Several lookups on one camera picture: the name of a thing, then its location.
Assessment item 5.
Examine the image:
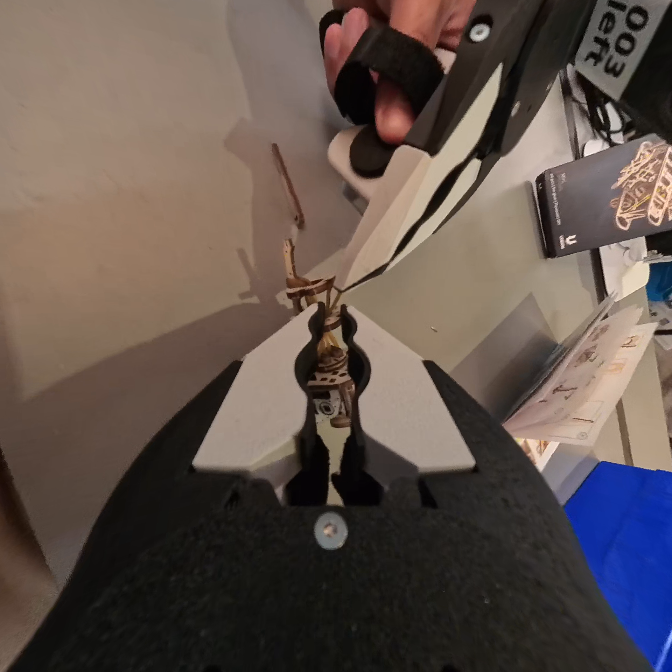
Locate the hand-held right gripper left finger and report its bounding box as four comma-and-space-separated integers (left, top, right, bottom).
191, 302, 333, 506

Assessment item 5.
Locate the person's left hand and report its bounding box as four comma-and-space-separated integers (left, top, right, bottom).
320, 0, 476, 146

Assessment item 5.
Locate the tapered wooden stick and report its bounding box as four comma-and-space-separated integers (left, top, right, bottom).
270, 143, 306, 231

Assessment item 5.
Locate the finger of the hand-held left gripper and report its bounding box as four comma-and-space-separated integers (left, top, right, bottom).
341, 149, 497, 294
333, 67, 514, 291

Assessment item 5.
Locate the white device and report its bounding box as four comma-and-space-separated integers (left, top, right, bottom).
598, 236, 654, 310

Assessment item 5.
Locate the illustrated instruction booklet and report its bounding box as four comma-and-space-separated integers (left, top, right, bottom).
501, 294, 659, 447

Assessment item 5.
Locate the black cardboard box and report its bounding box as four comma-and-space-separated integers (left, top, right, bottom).
534, 134, 672, 259

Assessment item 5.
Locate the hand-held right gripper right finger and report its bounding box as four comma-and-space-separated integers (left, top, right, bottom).
332, 303, 477, 506

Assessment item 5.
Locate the blue plastic bin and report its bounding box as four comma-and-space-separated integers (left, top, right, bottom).
563, 459, 672, 672

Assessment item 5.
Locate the small wooden model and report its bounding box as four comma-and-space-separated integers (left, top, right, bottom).
277, 239, 363, 428

